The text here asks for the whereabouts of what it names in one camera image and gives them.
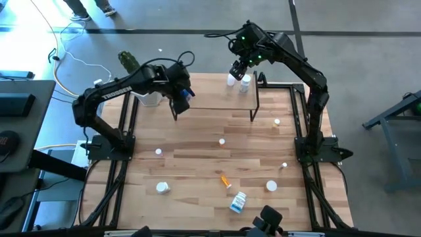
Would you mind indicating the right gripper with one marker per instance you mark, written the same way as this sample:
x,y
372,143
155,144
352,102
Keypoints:
x,y
250,54

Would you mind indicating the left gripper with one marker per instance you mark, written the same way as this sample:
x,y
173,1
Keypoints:
x,y
179,79

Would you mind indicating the Tums bottle blue cap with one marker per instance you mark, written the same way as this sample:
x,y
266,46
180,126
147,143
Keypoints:
x,y
186,93

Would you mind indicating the plain white plastic bottle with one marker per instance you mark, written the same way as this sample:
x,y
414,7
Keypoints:
x,y
231,80

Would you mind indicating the white bottle grey label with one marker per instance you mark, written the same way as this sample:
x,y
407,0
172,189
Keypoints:
x,y
245,82

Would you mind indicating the orange vial white cap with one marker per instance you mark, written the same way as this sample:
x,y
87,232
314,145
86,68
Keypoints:
x,y
222,141

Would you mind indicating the pink transparent vial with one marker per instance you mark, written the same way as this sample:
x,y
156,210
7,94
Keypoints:
x,y
158,151

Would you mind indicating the wide amber bottle white cap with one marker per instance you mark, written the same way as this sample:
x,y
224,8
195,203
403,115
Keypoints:
x,y
162,187

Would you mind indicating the tall thin vial white cap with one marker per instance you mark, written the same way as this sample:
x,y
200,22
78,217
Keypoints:
x,y
284,164

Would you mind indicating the white bottle blue label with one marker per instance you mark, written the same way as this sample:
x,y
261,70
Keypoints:
x,y
238,202

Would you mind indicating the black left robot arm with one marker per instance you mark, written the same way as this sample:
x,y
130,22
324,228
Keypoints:
x,y
112,92

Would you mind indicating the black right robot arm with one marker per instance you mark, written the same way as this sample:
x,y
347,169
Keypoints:
x,y
315,108

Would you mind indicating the white planter pot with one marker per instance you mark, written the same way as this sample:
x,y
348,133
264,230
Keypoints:
x,y
151,98

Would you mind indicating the green cactus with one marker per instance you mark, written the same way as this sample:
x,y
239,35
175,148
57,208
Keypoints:
x,y
129,62

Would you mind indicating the amber vial white cap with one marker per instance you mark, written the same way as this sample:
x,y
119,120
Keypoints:
x,y
225,180

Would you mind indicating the white power adapter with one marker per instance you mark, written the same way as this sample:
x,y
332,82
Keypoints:
x,y
97,82

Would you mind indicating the white box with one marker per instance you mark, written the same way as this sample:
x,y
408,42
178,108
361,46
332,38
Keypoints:
x,y
80,154

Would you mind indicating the short bottle white cap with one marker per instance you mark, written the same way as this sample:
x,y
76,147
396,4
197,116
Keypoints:
x,y
271,185

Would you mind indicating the person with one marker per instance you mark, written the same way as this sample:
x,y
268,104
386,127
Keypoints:
x,y
79,10

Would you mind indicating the grey desk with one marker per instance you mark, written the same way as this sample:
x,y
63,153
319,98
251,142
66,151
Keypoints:
x,y
39,131

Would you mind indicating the black box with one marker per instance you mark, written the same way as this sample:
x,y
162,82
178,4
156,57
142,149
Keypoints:
x,y
16,104

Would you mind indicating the dark flat tablet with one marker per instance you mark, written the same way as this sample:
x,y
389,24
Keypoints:
x,y
16,74

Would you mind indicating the blue-grey metal stand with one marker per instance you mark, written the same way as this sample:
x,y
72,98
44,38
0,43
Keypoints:
x,y
393,154

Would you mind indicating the black round speaker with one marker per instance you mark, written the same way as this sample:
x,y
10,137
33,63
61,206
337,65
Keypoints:
x,y
8,142

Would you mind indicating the wooden shelf black frame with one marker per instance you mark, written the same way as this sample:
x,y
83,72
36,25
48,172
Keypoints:
x,y
213,98

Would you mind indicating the black aluminium table frame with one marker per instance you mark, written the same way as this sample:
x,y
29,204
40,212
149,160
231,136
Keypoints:
x,y
283,86

